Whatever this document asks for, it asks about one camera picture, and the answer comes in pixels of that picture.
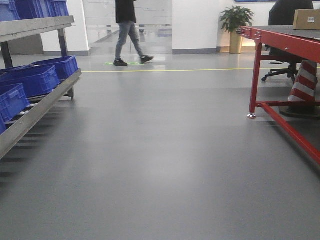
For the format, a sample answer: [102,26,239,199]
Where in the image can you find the cardboard box on table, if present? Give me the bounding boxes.
[293,9,320,30]

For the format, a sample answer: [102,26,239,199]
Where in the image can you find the blue crate far lower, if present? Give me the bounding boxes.
[30,55,79,82]

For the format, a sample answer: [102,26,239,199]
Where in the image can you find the blue crate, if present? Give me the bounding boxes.
[0,66,61,98]
[30,55,79,82]
[0,83,30,122]

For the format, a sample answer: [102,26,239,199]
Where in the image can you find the walking person dark clothes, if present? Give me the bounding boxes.
[113,0,154,67]

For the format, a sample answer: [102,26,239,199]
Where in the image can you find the green potted plant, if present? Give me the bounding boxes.
[219,6,255,54]

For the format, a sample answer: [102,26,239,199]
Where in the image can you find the blue crate middle lower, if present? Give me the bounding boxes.
[0,66,61,98]

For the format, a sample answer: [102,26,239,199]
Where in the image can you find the black office chair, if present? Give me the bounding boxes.
[261,54,303,83]

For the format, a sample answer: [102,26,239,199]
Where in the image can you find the red white traffic cone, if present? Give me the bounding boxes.
[279,60,319,118]

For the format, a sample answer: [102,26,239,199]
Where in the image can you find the blue crate near lower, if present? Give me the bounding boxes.
[0,83,30,122]

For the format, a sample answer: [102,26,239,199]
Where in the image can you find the red metal table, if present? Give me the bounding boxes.
[236,25,320,166]

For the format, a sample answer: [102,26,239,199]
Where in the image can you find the grey metal roller rack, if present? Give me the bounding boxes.
[0,15,82,158]

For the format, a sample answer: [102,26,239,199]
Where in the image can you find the blue crate upper shelf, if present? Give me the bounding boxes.
[0,0,69,22]

